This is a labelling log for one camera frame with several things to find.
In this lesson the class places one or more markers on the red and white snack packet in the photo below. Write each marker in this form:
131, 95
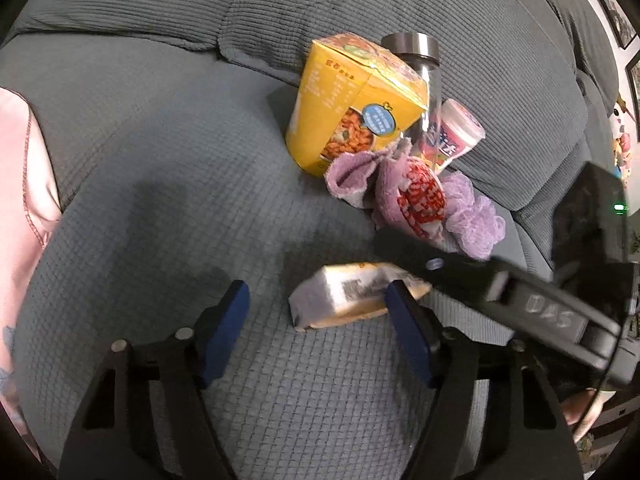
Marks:
420, 197

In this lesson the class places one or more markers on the glass bottle with metal lid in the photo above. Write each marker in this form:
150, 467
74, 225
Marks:
412, 47

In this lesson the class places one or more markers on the pink satin garment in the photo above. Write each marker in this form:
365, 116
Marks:
22, 210

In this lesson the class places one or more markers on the colourful plush toys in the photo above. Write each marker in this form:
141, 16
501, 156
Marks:
621, 130

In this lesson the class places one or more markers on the person's right hand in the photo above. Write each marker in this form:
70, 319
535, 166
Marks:
582, 410

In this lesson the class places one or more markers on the purple mesh bath pouf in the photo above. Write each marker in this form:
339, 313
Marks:
475, 215

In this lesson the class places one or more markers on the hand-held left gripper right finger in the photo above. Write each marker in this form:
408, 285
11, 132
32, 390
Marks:
407, 330

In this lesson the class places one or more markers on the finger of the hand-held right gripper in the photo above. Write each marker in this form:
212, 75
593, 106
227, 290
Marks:
440, 270

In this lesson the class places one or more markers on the grey sofa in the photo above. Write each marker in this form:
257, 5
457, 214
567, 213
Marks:
150, 185

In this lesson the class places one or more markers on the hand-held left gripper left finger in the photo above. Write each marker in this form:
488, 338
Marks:
226, 330

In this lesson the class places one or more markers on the purple fuzzy cloth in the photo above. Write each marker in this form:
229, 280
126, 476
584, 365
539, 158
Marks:
350, 175

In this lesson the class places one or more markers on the framed wall pictures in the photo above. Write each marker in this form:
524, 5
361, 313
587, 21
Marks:
617, 15

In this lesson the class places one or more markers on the yellow food carton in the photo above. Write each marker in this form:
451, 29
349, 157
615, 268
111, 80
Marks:
340, 100

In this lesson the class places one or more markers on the pale snack packet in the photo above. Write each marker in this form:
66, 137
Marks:
340, 292

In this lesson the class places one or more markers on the pink snack cup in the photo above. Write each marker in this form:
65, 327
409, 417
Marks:
452, 132

